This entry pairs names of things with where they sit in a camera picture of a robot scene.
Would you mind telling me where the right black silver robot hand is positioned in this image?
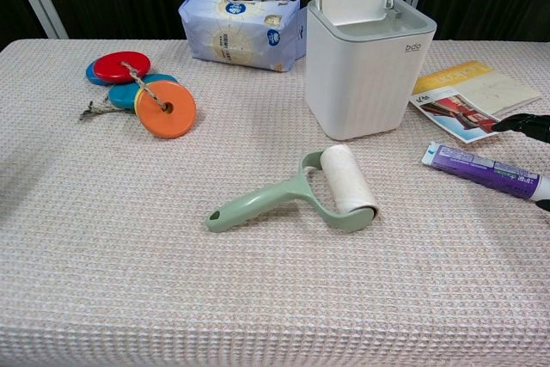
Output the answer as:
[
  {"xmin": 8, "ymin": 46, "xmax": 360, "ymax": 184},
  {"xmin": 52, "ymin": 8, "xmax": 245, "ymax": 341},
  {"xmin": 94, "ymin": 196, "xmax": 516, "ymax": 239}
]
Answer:
[{"xmin": 491, "ymin": 111, "xmax": 550, "ymax": 213}]

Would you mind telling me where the white bottle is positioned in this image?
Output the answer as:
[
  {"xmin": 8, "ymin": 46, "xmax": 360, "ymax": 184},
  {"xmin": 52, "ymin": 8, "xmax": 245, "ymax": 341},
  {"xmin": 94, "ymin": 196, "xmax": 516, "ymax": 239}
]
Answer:
[{"xmin": 421, "ymin": 143, "xmax": 550, "ymax": 201}]

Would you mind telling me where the white trash bin with lid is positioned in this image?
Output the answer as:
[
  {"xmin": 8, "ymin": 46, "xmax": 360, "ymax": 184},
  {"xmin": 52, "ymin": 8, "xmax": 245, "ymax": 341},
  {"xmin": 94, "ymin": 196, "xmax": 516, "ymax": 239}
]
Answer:
[{"xmin": 305, "ymin": 0, "xmax": 438, "ymax": 141}]

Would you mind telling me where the yellow cover book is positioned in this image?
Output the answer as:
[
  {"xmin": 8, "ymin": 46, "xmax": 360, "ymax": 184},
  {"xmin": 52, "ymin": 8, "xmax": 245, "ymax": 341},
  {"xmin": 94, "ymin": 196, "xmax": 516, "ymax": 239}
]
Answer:
[{"xmin": 412, "ymin": 60, "xmax": 543, "ymax": 118}]

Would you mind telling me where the red picture postcard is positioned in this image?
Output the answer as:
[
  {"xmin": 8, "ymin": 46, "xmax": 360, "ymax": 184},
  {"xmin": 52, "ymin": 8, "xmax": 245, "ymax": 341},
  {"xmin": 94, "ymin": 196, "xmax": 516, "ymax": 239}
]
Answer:
[{"xmin": 407, "ymin": 86, "xmax": 503, "ymax": 144}]

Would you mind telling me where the green lint roller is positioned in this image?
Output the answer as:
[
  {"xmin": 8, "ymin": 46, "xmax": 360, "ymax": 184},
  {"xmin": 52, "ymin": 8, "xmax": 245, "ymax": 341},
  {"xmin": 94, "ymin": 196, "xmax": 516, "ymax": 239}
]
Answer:
[{"xmin": 205, "ymin": 144, "xmax": 382, "ymax": 234}]

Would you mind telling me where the light blue tissue pack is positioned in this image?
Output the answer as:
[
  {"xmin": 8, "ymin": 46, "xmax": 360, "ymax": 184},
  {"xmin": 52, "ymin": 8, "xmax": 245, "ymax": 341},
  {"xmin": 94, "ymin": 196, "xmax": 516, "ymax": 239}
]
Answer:
[{"xmin": 178, "ymin": 0, "xmax": 309, "ymax": 74}]

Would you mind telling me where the orange disc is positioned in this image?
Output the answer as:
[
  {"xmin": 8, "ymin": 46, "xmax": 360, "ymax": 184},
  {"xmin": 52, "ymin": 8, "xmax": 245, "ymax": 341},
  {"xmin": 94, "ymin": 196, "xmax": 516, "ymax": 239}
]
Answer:
[{"xmin": 136, "ymin": 79, "xmax": 198, "ymax": 139}]

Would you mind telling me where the beige waffle tablecloth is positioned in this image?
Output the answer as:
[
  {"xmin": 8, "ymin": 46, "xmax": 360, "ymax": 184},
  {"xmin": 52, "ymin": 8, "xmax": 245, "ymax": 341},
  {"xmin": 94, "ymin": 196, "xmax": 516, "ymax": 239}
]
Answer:
[{"xmin": 0, "ymin": 38, "xmax": 550, "ymax": 367}]

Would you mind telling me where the teal disc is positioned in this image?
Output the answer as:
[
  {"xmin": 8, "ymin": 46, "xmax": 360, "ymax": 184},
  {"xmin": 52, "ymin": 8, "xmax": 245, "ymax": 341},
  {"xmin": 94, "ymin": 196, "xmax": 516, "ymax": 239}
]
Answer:
[{"xmin": 107, "ymin": 73, "xmax": 180, "ymax": 109}]

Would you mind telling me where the red disc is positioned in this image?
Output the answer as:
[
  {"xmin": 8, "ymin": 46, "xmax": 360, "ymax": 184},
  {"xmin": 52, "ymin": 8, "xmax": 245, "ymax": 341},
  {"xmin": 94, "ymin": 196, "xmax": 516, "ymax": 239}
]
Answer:
[{"xmin": 93, "ymin": 51, "xmax": 151, "ymax": 84}]

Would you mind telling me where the blue disc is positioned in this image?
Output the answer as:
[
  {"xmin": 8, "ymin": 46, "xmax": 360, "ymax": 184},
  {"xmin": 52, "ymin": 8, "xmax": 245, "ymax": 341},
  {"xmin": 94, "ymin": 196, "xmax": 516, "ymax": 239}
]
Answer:
[{"xmin": 85, "ymin": 59, "xmax": 113, "ymax": 87}]

